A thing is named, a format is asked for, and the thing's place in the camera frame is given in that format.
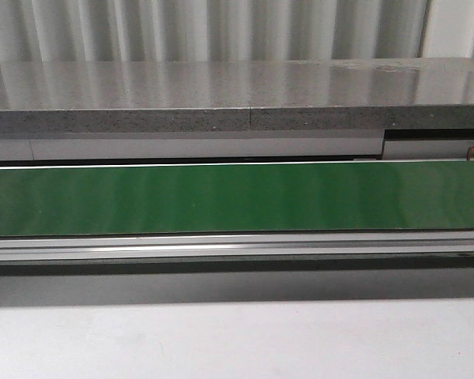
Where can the grey granite counter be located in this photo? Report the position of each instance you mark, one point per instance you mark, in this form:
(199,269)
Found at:
(113,112)

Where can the green conveyor belt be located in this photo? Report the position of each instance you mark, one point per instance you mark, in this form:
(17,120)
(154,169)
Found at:
(236,217)

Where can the white pleated curtain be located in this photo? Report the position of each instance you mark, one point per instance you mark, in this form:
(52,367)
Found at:
(199,31)

